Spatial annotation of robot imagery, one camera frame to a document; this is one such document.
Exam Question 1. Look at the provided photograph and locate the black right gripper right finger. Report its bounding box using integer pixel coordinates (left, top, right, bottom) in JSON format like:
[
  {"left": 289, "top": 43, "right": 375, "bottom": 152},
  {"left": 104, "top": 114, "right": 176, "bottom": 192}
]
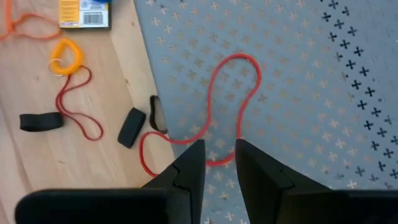
[{"left": 234, "top": 139, "right": 332, "bottom": 224}]

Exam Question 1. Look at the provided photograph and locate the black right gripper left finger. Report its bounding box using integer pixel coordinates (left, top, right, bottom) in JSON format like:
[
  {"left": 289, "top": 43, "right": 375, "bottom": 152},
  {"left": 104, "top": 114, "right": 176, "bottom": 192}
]
[{"left": 141, "top": 139, "right": 206, "bottom": 224}]

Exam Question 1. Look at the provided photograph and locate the black band loop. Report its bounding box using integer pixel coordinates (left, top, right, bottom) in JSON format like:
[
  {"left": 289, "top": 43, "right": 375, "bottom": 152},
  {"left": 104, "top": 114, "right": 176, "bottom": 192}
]
[{"left": 149, "top": 95, "right": 169, "bottom": 134}]

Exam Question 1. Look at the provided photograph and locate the red rubber band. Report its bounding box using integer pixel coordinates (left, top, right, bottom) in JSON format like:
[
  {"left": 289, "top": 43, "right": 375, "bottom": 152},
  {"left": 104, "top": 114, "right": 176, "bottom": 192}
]
[
  {"left": 139, "top": 53, "right": 262, "bottom": 178},
  {"left": 55, "top": 65, "right": 104, "bottom": 141}
]

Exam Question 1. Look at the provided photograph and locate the black wide band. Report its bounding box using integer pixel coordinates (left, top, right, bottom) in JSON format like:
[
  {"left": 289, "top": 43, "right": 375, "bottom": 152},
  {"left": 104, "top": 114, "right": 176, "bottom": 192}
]
[{"left": 19, "top": 111, "right": 65, "bottom": 132}]

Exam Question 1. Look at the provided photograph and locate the orange rubber band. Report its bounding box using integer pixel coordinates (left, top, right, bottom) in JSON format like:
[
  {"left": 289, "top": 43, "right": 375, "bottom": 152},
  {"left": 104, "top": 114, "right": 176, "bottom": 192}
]
[{"left": 0, "top": 0, "right": 62, "bottom": 41}]

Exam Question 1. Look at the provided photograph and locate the grey perforated metal shelf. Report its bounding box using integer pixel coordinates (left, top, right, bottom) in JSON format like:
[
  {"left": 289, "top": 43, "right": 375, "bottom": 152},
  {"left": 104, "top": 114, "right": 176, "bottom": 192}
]
[{"left": 133, "top": 0, "right": 398, "bottom": 224}]

